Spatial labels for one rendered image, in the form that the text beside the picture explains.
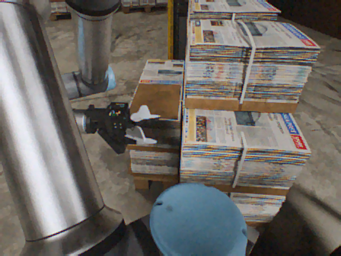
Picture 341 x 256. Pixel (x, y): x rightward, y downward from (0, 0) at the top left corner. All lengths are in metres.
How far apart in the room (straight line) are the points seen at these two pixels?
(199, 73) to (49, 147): 0.57
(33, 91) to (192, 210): 0.22
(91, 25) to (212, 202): 0.35
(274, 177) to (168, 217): 0.59
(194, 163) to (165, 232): 0.50
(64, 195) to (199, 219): 0.15
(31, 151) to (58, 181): 0.04
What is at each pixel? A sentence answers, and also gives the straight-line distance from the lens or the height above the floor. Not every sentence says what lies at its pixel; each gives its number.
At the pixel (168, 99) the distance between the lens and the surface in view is 1.29.
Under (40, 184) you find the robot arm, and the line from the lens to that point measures 0.25.
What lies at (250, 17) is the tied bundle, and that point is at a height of 1.04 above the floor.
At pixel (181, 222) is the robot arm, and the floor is 1.05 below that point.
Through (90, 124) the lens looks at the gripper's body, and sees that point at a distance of 0.69.
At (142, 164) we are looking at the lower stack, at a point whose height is 0.26.
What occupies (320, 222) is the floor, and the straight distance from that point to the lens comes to 1.72.
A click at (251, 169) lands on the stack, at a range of 0.78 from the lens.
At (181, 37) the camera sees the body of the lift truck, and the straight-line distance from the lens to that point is 2.46.
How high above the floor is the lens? 1.29
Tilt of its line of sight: 39 degrees down
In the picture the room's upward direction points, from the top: straight up
